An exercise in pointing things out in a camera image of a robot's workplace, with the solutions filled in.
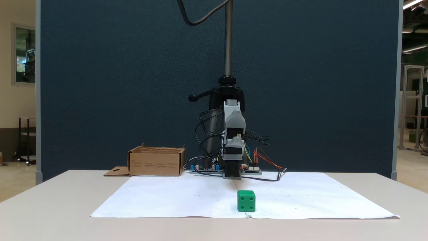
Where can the green dice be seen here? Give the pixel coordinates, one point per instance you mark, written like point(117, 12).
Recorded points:
point(246, 201)

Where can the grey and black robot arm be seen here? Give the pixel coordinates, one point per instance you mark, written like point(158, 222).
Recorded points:
point(238, 120)

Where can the green waste bin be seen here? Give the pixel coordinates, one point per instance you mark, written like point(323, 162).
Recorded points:
point(413, 135)

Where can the motor controller circuit board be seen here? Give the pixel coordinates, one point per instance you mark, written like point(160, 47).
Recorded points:
point(252, 171)

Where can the blue power converter board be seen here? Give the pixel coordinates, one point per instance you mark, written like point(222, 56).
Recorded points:
point(204, 169)

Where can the brown cardboard box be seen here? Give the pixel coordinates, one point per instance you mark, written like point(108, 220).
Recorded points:
point(155, 164)

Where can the white paper sheet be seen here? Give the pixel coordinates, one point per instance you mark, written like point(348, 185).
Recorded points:
point(167, 197)

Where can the black and silver tripod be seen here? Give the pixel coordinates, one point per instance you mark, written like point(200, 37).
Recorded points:
point(228, 40)

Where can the dark blue partition panel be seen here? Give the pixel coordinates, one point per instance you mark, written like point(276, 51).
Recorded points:
point(100, 83)

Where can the ceiling light strip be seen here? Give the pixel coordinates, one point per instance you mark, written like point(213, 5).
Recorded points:
point(413, 3)
point(414, 49)

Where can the black shelf cart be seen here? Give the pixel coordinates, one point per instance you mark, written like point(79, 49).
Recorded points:
point(26, 140)

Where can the framed glass window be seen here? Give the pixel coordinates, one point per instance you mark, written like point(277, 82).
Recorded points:
point(25, 55)

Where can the aluminium profile frame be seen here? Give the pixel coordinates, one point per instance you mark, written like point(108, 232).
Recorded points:
point(413, 100)

